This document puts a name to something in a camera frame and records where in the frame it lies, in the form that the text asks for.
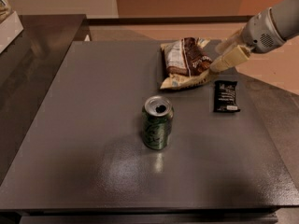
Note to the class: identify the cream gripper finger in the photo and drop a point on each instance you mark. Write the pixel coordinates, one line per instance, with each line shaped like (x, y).
(231, 42)
(232, 57)

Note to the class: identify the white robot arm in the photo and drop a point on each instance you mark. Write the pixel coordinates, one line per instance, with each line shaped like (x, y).
(286, 18)

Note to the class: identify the brown chip bag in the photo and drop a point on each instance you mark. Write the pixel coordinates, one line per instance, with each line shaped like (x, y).
(187, 64)

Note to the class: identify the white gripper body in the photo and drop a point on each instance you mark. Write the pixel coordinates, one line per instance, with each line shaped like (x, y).
(259, 32)

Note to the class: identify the green soda can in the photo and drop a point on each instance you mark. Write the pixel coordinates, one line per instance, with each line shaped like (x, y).
(157, 117)

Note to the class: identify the white box on counter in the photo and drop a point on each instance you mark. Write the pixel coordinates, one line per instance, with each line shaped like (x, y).
(10, 28)

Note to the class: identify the black rxbar chocolate bar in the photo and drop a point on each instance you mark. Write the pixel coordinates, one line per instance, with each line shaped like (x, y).
(225, 97)

